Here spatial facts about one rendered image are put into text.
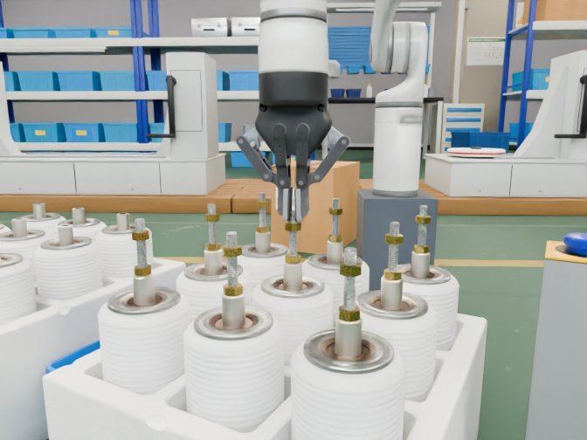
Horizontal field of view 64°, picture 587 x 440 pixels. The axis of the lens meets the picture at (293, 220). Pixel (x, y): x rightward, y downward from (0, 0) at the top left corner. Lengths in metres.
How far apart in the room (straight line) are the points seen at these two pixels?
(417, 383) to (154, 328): 0.27
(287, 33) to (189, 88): 2.08
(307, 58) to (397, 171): 0.48
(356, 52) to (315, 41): 5.96
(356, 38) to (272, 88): 6.00
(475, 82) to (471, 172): 4.41
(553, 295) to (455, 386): 0.13
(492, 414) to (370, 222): 0.38
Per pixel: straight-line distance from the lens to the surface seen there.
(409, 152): 0.94
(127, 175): 2.61
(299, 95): 0.49
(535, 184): 2.68
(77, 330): 0.78
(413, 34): 0.95
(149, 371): 0.52
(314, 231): 1.62
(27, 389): 0.76
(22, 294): 0.75
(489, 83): 6.96
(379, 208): 0.92
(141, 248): 0.52
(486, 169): 2.58
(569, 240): 0.54
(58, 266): 0.80
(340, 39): 6.48
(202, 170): 2.49
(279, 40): 0.50
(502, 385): 0.93
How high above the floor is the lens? 0.44
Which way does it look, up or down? 11 degrees down
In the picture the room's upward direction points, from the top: straight up
